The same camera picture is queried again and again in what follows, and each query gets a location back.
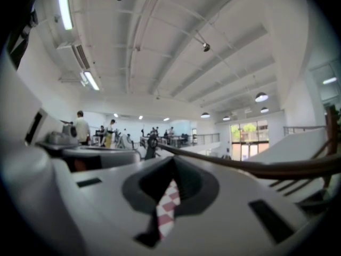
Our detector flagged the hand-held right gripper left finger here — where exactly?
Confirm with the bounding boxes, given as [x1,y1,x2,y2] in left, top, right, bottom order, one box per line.
[50,155,175,256]

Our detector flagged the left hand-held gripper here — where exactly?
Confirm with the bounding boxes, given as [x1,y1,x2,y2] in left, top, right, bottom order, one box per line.
[36,124,142,171]

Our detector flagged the person's black printed shirt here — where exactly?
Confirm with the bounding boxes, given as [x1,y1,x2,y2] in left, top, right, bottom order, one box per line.
[5,7,40,69]

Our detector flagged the brown wooden chair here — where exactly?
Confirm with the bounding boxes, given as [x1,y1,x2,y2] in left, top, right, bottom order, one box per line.
[157,104,341,197]

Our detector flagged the long ceiling tube light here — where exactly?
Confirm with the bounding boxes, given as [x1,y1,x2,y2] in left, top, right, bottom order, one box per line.
[56,0,74,31]

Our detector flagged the glass entrance doors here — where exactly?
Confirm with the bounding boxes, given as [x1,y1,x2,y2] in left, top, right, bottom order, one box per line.
[230,119,270,161]

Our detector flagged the short ceiling tube light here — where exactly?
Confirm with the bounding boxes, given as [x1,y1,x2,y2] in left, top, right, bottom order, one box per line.
[83,70,101,91]

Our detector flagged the metal balcony railing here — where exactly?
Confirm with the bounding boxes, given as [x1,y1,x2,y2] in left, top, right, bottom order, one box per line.
[192,132,221,146]

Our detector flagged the white staircase wall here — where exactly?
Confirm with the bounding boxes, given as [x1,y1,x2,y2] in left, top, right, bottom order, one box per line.
[243,128,329,164]

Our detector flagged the white ceiling air conditioner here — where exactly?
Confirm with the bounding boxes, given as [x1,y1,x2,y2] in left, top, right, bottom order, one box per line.
[55,42,91,70]

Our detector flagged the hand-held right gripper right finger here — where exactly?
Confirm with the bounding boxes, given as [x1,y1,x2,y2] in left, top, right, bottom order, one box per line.
[159,155,319,256]

